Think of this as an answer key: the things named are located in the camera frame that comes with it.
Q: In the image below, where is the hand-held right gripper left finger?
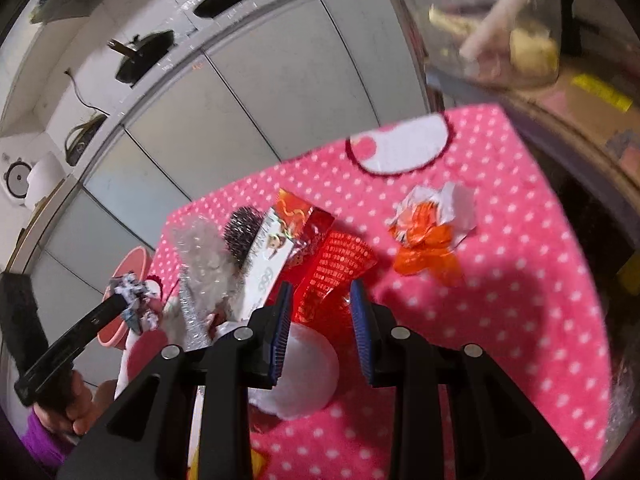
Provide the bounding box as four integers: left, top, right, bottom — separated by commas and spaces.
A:
57, 281, 294, 480

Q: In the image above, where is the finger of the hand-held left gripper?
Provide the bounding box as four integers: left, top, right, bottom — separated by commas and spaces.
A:
84, 293, 132, 337

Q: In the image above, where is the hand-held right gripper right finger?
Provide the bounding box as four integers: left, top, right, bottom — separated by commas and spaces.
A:
349, 279, 585, 480

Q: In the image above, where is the pink plastic bin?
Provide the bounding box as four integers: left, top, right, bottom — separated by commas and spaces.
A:
97, 246, 157, 349

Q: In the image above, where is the red printed wrapper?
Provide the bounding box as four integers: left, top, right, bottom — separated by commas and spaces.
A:
291, 229, 379, 327

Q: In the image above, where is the red and white carton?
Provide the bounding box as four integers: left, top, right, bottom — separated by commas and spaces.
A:
234, 189, 337, 322

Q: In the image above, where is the steel wool scourer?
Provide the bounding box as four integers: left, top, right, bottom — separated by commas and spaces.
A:
222, 205, 267, 272

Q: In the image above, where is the person's left forearm purple sleeve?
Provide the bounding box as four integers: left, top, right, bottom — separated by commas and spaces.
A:
24, 406, 72, 472

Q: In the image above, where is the person's left hand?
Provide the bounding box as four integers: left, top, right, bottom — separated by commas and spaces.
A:
34, 369, 96, 437

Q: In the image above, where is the person's bare leg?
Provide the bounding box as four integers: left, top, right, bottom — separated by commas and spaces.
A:
94, 379, 122, 412

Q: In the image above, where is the silver foil strip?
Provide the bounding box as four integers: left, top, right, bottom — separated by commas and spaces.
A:
179, 269, 212, 352

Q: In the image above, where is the wooden board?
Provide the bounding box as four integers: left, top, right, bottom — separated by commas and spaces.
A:
9, 174, 82, 267

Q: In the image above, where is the clear crumpled plastic wrapper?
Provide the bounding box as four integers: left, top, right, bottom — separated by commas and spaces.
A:
171, 216, 247, 322

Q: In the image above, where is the white rice cooker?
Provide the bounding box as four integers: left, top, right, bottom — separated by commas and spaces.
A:
0, 151, 69, 212

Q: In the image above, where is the pink polka dot blanket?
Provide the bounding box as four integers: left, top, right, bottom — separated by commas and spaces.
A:
117, 104, 615, 480

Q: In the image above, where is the white kitchen counter cabinet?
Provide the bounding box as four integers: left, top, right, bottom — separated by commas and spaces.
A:
0, 0, 442, 332

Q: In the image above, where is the clear container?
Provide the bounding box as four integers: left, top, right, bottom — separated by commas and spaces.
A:
424, 0, 564, 89

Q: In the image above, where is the white stick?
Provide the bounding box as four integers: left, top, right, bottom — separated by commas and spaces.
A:
459, 0, 544, 62

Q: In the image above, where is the black power cable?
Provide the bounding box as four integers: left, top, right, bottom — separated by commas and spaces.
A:
63, 66, 109, 118

